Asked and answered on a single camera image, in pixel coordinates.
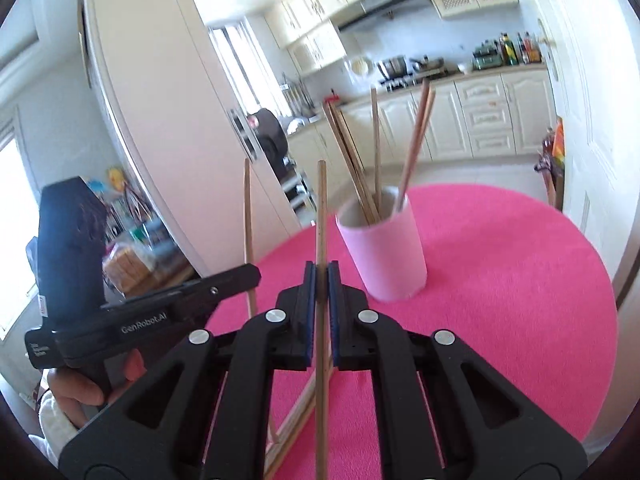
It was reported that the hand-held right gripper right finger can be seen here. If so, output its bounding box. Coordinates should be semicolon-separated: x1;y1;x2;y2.
327;259;589;480

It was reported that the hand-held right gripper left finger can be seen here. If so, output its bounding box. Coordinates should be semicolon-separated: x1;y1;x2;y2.
59;260;321;480

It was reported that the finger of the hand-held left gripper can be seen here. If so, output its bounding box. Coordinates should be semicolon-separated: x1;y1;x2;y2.
164;265;262;322

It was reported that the pink cup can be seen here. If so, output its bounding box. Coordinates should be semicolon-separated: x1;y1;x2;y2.
336;186;429;302

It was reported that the single wooden chopstick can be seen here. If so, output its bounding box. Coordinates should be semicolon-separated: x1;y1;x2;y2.
270;390;317;443
243;159;260;318
314;160;331;480

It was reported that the bunch of wooden chopsticks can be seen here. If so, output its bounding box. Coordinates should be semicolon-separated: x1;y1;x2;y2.
322;79;437;226

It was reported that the person's left hand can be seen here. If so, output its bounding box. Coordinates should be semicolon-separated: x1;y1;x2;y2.
50;347;148;429

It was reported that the bread packet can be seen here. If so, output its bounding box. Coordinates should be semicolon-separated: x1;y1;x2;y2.
102;245;158;293

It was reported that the white step stool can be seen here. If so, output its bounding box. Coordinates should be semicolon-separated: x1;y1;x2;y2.
282;165;318;213

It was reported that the pink round tablecloth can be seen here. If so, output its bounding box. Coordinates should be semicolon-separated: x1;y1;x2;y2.
205;184;620;480

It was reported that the metal door lock plate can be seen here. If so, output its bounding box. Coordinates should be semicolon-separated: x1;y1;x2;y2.
227;108;258;161

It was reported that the black chair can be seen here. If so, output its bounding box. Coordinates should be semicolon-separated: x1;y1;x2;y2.
248;108;290;173

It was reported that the white sliding door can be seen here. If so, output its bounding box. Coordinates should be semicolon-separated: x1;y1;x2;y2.
82;0;301;281

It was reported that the hanging utensil rack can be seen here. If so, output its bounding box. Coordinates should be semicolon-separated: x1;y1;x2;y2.
280;72;316;118

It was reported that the kitchen window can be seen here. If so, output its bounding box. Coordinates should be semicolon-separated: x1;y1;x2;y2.
207;17;291;116

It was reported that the cream base cabinet run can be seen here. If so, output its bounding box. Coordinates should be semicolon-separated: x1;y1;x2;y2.
287;67;556;161

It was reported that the cream cabinet drawer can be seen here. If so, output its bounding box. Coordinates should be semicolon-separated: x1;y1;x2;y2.
456;77;507;107
469;130;516;157
462;102;511;133

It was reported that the gas stove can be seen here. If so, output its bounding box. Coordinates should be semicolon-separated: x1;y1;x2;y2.
379;71;451;92

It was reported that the steel cooking pot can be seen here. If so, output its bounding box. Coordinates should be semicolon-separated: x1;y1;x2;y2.
377;55;408;78

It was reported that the dark wok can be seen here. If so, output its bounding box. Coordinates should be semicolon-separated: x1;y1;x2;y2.
410;55;445;73

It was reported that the kitchen countertop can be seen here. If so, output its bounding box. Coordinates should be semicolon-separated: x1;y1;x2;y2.
285;62;548;121

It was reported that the green electric cooker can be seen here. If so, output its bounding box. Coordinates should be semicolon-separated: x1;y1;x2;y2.
472;42;501;70

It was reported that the steel range hood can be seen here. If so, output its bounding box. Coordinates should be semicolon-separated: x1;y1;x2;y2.
336;0;426;31

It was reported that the white panel door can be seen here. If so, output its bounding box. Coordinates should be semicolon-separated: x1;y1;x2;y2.
520;0;640;306

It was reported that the door handle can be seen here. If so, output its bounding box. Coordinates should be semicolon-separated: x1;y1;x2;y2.
537;17;560;81

